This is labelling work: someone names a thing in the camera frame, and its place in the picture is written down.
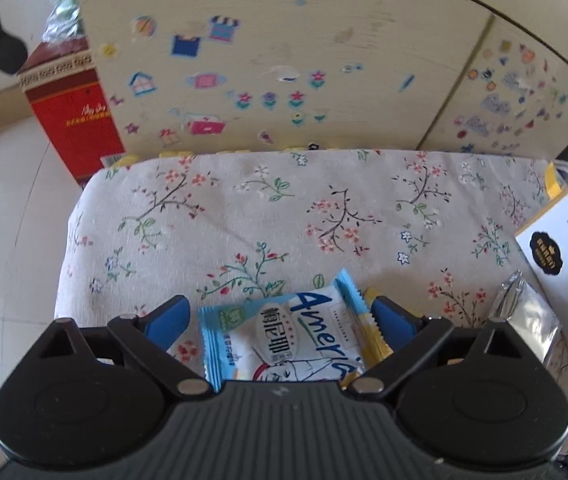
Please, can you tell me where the silver foil packet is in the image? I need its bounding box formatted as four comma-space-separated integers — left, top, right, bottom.
489, 271, 562, 365

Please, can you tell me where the cream cabinet with stickers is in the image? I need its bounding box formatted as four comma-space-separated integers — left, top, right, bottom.
78, 0, 568, 158

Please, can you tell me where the red gift box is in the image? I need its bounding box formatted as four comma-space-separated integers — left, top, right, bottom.
18, 38, 124, 185

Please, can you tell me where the floral tablecloth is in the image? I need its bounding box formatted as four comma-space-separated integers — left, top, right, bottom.
55, 150, 568, 392

